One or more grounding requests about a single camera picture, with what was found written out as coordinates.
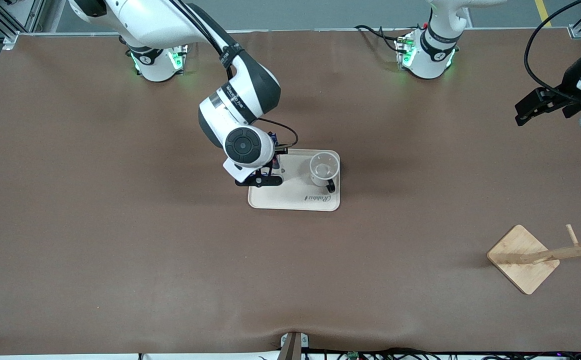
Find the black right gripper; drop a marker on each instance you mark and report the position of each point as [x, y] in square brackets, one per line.
[281, 152]

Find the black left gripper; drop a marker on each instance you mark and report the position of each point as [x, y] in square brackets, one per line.
[569, 84]

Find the blue milk carton green cap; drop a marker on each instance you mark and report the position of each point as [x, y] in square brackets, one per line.
[273, 137]

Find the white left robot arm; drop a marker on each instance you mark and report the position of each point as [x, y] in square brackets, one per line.
[433, 55]

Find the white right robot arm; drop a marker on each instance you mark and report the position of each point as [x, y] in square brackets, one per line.
[240, 90]

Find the cream rectangular plastic tray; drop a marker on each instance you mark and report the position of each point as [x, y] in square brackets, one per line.
[290, 200]

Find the wooden cup stand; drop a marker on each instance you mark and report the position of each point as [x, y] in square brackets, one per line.
[518, 270]

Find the yellow floor tape strip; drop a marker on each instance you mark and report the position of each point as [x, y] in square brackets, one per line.
[541, 10]

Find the brown table cover mat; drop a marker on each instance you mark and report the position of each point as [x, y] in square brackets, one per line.
[170, 250]

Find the small green circuit board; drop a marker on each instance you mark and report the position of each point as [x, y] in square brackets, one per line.
[354, 355]

